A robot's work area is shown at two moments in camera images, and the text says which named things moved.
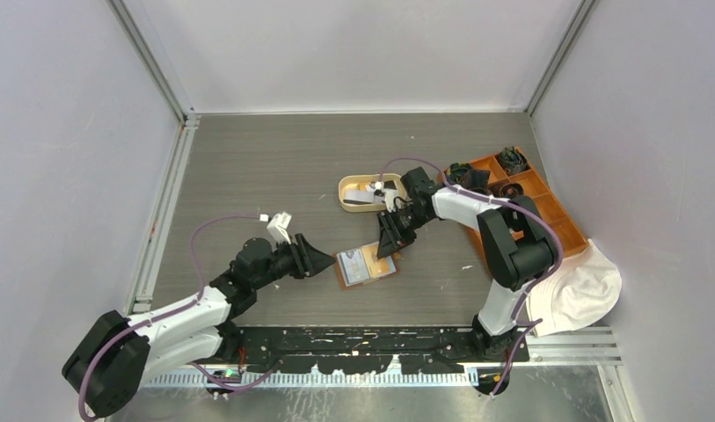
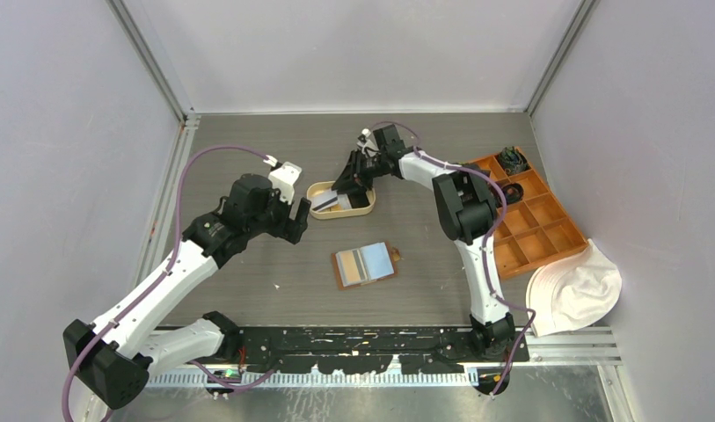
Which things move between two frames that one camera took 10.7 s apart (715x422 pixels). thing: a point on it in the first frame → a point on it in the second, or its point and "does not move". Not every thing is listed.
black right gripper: (390, 239) → (352, 177)
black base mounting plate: (366, 350) does not move
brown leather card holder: (360, 265) does not move
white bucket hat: (580, 290) does not move
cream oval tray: (368, 192) → (318, 187)
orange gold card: (377, 266) → (350, 265)
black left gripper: (307, 259) → (288, 229)
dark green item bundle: (513, 161) does not move
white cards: (367, 195) → (330, 200)
